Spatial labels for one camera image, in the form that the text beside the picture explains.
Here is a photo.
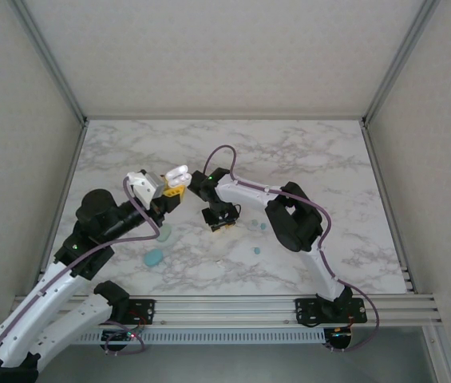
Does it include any pale green earbud charging case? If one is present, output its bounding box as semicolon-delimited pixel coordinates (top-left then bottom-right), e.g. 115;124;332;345
156;223;173;244

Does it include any teal earbud charging case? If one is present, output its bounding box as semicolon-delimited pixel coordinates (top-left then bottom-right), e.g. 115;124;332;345
142;248;165;268

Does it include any aluminium table side rail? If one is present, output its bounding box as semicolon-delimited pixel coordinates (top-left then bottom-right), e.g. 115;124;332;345
39;121;90;280
360;121;416;294

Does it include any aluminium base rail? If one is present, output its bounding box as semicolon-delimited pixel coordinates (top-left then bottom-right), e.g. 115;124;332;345
13;294;444;329

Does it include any aluminium table end rail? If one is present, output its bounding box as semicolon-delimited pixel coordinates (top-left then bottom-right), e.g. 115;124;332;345
84;115;366;122

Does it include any slotted grey cable duct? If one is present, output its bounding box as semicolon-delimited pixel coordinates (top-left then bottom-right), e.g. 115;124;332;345
65;329;326;345

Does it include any aluminium frame corner post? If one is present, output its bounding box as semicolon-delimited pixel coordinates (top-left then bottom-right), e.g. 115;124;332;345
9;0;89;124
362;0;441;124

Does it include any aluminium lower frame bar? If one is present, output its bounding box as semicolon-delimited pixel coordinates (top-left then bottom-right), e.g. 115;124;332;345
423;326;451;383

